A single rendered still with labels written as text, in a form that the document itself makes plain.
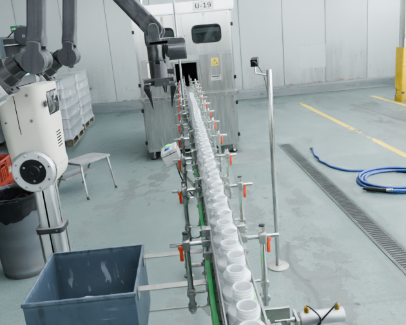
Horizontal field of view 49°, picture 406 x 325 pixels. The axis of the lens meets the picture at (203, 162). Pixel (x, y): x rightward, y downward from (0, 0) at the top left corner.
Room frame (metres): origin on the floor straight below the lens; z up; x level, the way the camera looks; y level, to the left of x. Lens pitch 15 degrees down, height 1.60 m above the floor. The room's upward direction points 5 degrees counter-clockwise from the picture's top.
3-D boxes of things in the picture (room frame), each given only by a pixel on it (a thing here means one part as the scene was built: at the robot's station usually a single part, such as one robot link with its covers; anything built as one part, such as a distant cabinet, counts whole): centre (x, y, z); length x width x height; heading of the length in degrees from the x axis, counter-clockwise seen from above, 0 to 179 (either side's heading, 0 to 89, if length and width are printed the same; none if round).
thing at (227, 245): (0.90, -0.04, 1.08); 0.06 x 0.06 x 0.17
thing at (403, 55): (9.39, -4.39, 0.55); 0.40 x 0.40 x 1.10; 2
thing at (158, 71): (1.50, 0.12, 1.51); 0.10 x 0.07 x 0.07; 92
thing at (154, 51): (1.50, 0.11, 1.57); 0.07 x 0.06 x 0.07; 93
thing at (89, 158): (5.08, 1.42, 0.21); 0.61 x 0.47 x 0.41; 55
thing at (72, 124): (8.28, 2.78, 0.59); 1.24 x 1.03 x 1.17; 4
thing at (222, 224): (1.02, -0.04, 1.08); 0.06 x 0.06 x 0.17
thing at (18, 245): (3.20, 1.43, 0.32); 0.45 x 0.45 x 0.64
